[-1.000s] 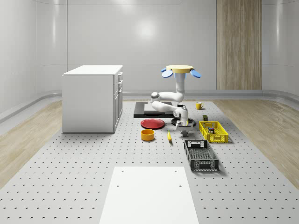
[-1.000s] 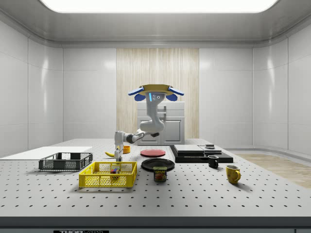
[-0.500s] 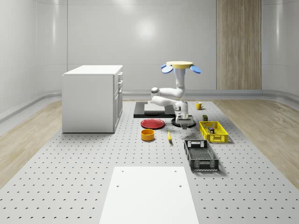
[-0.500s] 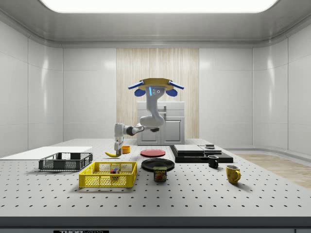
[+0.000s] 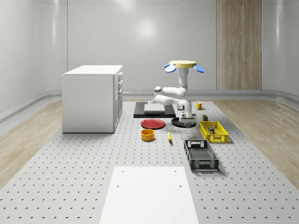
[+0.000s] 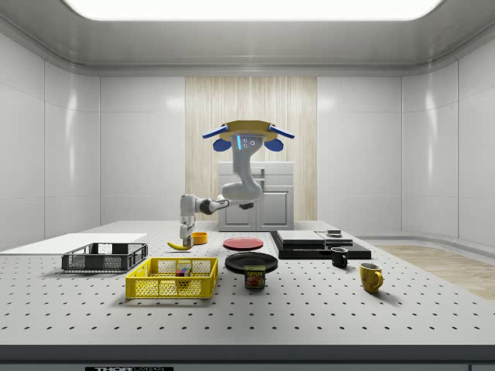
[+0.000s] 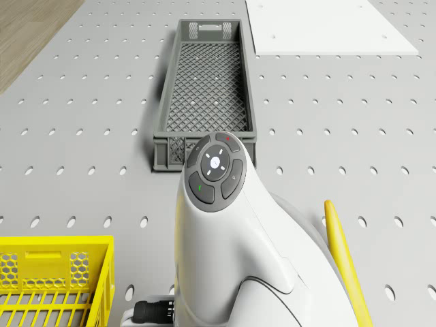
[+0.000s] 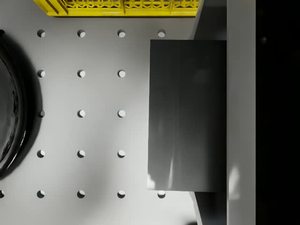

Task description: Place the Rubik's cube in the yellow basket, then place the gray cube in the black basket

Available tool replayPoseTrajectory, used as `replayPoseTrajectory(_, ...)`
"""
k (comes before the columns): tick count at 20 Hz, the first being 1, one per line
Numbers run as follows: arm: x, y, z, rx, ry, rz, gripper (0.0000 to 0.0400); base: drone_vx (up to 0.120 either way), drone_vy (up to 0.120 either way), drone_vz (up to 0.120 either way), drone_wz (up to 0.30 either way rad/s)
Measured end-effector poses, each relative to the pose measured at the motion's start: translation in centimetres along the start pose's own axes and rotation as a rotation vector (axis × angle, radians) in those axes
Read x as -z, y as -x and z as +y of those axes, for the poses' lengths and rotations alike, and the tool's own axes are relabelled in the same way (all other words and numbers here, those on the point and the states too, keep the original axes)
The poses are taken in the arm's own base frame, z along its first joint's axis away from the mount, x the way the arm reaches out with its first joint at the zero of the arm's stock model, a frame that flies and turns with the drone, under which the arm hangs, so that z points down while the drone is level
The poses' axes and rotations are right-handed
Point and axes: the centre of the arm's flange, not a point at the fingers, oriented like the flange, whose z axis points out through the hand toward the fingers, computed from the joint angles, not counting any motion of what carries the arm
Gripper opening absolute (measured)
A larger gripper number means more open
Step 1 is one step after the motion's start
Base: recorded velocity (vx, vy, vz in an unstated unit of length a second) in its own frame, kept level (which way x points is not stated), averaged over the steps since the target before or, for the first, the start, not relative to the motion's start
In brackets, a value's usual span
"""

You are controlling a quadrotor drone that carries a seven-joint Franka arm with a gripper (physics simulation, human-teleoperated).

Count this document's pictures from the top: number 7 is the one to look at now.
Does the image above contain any dark grey basket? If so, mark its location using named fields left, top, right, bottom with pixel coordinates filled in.
left=152, top=18, right=259, bottom=172

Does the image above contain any yellow basket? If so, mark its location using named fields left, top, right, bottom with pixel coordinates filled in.
left=0, top=235, right=116, bottom=327

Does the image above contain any banana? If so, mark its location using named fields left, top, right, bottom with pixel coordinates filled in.
left=324, top=200, right=375, bottom=327

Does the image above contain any white board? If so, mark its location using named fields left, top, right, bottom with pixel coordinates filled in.
left=245, top=0, right=419, bottom=56

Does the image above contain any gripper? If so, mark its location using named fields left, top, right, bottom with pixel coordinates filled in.
left=121, top=295, right=177, bottom=327

